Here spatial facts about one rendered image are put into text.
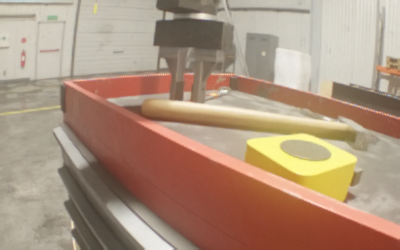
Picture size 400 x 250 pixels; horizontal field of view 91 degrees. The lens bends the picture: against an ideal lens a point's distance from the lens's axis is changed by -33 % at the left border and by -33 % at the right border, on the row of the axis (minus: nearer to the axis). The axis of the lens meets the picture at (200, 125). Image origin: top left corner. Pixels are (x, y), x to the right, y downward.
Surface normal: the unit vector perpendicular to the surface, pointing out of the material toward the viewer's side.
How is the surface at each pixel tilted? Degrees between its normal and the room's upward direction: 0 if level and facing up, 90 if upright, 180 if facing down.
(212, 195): 90
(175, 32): 90
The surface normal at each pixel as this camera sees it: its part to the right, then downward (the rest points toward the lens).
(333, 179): 0.41, 0.28
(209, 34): -0.44, 0.21
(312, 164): 0.08, -0.96
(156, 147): -0.74, 0.11
